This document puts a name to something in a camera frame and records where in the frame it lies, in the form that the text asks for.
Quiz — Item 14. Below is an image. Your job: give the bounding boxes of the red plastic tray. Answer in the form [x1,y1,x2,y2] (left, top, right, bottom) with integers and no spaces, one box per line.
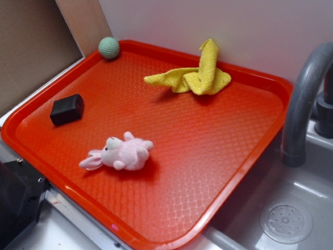
[1,41,292,249]

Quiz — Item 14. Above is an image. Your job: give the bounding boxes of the dark faucet handle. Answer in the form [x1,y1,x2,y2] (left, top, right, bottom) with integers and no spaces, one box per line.
[314,62,333,139]

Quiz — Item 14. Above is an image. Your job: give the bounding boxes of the green knitted ball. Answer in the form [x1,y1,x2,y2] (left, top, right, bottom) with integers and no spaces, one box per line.
[98,37,120,59]

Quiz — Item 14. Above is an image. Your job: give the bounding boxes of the grey curved faucet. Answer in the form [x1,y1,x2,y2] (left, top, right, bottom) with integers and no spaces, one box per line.
[281,42,332,167]

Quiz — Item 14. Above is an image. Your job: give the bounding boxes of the light wooden board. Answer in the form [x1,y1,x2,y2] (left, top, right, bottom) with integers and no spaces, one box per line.
[56,0,112,57]

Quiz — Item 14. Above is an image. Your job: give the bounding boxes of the cardboard panel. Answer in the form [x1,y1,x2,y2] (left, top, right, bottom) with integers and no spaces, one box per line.
[1,1,82,115]

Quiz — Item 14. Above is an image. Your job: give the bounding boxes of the black rectangular block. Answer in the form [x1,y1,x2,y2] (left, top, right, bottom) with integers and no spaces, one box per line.
[49,94,84,126]

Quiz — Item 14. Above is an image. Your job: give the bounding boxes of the sink drain strainer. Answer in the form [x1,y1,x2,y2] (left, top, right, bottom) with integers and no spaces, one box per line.
[260,199,313,244]

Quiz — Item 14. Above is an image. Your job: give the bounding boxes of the grey sink basin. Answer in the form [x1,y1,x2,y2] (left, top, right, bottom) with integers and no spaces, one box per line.
[202,114,333,250]

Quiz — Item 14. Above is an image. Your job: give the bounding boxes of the yellow cloth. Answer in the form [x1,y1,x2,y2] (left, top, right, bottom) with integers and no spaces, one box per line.
[144,39,232,95]

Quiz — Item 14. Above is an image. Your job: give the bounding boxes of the pink plush bunny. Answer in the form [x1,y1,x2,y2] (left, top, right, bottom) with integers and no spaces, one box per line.
[79,132,154,171]

